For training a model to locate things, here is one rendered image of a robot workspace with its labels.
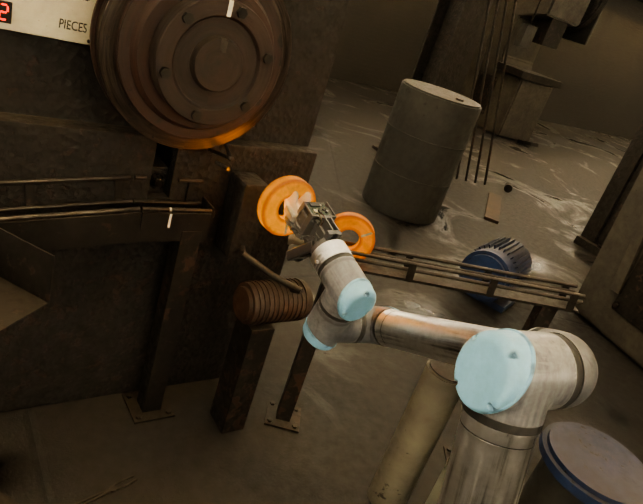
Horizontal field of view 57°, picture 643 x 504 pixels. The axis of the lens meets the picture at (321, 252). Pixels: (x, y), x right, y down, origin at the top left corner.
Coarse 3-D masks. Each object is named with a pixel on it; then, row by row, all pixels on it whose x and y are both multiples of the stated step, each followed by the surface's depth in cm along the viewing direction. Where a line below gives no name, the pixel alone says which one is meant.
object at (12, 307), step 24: (0, 240) 121; (24, 240) 119; (0, 264) 123; (24, 264) 121; (48, 264) 118; (0, 288) 121; (24, 288) 123; (48, 288) 120; (0, 312) 116; (24, 312) 117
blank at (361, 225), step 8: (344, 216) 169; (352, 216) 169; (360, 216) 170; (336, 224) 170; (344, 224) 170; (352, 224) 170; (360, 224) 170; (368, 224) 170; (360, 232) 171; (368, 232) 171; (360, 240) 172; (368, 240) 172; (352, 248) 174; (360, 248) 173; (368, 248) 173; (360, 256) 174
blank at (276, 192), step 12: (276, 180) 144; (288, 180) 143; (300, 180) 145; (264, 192) 144; (276, 192) 143; (288, 192) 145; (300, 192) 147; (312, 192) 149; (264, 204) 143; (276, 204) 144; (264, 216) 144; (276, 216) 146; (276, 228) 148; (288, 228) 150
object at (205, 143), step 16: (112, 0) 121; (128, 0) 123; (272, 0) 139; (112, 16) 122; (288, 16) 143; (96, 32) 128; (112, 32) 124; (288, 32) 145; (96, 48) 129; (112, 48) 126; (288, 48) 148; (112, 64) 127; (288, 64) 150; (112, 80) 129; (112, 96) 131; (272, 96) 152; (128, 112) 134; (144, 128) 138; (240, 128) 152; (176, 144) 145; (192, 144) 147; (208, 144) 149
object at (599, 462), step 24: (552, 432) 166; (576, 432) 169; (600, 432) 173; (552, 456) 158; (576, 456) 159; (600, 456) 162; (624, 456) 166; (528, 480) 172; (552, 480) 159; (576, 480) 151; (600, 480) 153; (624, 480) 156
